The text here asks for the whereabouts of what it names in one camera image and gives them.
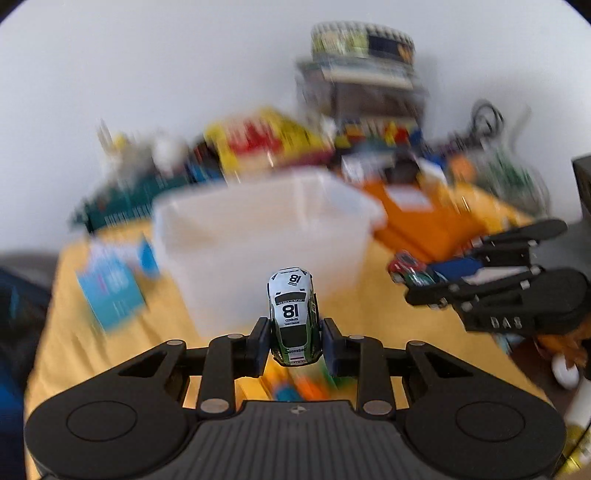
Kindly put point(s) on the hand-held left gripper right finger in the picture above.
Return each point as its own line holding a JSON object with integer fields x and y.
{"x": 332, "y": 346}

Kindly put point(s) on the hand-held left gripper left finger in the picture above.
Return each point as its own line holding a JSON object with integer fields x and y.
{"x": 261, "y": 344}

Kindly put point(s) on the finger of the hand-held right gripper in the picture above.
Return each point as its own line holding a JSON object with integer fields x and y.
{"x": 508, "y": 251}
{"x": 461, "y": 290}

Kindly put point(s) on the white green numbered toy car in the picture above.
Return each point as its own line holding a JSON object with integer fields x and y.
{"x": 291, "y": 314}

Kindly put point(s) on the red toy car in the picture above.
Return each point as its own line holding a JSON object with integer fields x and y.
{"x": 408, "y": 270}

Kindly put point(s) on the translucent white plastic bin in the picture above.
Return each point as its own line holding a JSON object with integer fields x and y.
{"x": 258, "y": 230}

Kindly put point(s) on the orange plush toy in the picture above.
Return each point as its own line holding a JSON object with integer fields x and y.
{"x": 561, "y": 344}

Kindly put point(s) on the green packet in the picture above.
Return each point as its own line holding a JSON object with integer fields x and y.
{"x": 517, "y": 180}

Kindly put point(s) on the orange box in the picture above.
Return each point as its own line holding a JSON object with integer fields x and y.
{"x": 415, "y": 221}

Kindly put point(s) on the dark box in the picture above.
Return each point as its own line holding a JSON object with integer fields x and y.
{"x": 582, "y": 189}

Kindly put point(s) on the light blue carton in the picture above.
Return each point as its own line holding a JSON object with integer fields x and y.
{"x": 111, "y": 286}

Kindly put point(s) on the teal box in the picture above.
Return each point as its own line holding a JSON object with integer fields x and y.
{"x": 129, "y": 203}

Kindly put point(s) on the yellow red printed snack bag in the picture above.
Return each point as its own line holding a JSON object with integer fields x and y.
{"x": 258, "y": 138}

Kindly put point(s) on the white fluffy toy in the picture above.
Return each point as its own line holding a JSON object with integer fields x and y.
{"x": 161, "y": 150}

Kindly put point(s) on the stack of boxes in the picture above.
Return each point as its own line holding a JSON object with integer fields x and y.
{"x": 360, "y": 90}

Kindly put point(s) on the dark blue cloth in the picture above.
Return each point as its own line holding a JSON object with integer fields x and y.
{"x": 18, "y": 332}

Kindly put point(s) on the round printed tin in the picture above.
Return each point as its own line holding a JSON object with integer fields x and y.
{"x": 364, "y": 41}

